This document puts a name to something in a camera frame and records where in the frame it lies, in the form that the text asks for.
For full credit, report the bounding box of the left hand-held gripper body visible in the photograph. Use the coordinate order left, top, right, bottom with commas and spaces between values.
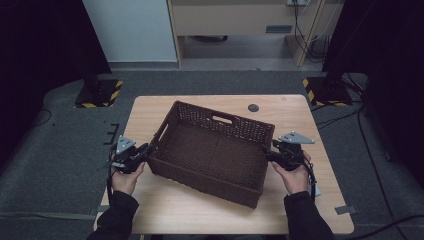
110, 134, 144, 175

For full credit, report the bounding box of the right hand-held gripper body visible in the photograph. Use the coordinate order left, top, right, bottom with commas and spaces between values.
279, 130, 315, 172

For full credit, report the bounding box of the brown woven basket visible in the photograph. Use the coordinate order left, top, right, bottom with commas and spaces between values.
146, 100, 276, 210

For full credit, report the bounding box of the person's left hand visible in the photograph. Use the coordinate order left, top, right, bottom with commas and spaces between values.
110, 161, 147, 196

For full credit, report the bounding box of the person's right hand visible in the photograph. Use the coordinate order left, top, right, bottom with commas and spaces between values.
271, 150, 313, 196

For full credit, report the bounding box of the striped black stand base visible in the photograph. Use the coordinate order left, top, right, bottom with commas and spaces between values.
73, 78, 124, 109
302, 76, 354, 108

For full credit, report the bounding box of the white panel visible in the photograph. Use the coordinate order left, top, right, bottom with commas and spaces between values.
82, 0, 178, 63

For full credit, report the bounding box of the black curtain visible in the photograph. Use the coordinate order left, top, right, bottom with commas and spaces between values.
0, 0, 113, 168
321, 0, 424, 188

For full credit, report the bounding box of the right hand-held gripper cable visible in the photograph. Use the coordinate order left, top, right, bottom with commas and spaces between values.
303, 159, 318, 203

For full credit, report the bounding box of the thin black floor cable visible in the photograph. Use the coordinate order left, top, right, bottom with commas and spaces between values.
33, 108, 53, 128

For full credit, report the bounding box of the bundle of hanging cables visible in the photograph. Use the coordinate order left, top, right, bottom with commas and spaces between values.
292, 0, 332, 64

